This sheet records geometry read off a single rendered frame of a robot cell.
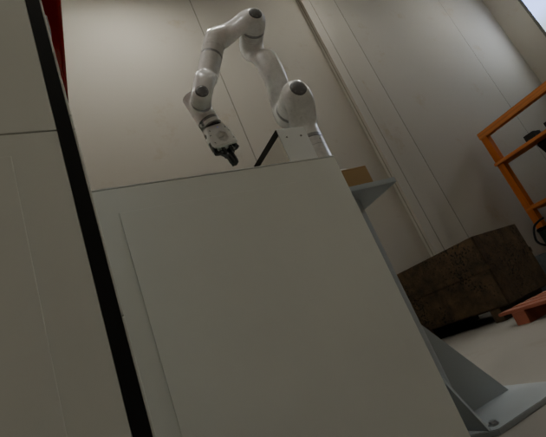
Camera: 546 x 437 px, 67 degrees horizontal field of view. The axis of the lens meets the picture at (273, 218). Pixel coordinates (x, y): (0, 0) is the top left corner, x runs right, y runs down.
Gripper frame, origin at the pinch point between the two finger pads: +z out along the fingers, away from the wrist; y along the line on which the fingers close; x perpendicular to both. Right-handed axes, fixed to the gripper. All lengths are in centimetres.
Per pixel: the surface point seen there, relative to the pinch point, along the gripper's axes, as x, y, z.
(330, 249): -46, -20, 51
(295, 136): -40.0, -3.7, 18.2
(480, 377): -10, 30, 111
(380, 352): -46, -25, 75
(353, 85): 222, 371, -147
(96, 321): -66, -73, 45
